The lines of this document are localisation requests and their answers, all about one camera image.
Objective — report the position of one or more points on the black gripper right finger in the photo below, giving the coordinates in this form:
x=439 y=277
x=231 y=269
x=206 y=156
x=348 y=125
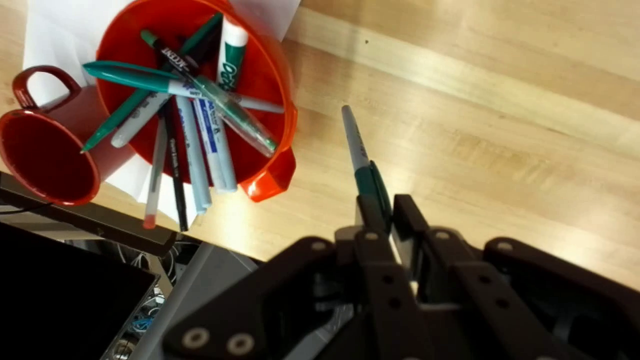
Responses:
x=481 y=280

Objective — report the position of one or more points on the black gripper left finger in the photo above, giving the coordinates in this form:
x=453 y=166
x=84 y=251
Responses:
x=381 y=280

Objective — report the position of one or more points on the green and grey pen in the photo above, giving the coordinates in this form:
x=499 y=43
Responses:
x=352 y=136

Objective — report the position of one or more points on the large orange plastic cup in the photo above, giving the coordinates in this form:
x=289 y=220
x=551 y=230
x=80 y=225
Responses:
x=267 y=81

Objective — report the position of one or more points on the clear green pen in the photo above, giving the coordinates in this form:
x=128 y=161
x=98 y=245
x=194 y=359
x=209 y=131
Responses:
x=247 y=127

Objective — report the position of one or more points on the thin black pen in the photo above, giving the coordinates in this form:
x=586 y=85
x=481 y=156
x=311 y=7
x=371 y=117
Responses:
x=179 y=192

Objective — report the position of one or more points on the clear pen red tip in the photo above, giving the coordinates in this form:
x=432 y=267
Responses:
x=154 y=180

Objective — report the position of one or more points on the white marker blue print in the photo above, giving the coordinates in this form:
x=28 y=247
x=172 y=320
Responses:
x=196 y=173
x=221 y=152

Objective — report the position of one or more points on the white green Expo marker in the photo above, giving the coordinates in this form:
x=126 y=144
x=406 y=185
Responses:
x=233 y=52

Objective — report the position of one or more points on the plain white marker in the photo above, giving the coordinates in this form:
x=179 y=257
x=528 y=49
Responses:
x=136 y=123

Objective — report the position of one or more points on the small red mug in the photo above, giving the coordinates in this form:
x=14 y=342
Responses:
x=40 y=152

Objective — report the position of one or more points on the white paper sheet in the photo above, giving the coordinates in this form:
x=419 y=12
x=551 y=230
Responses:
x=53 y=33

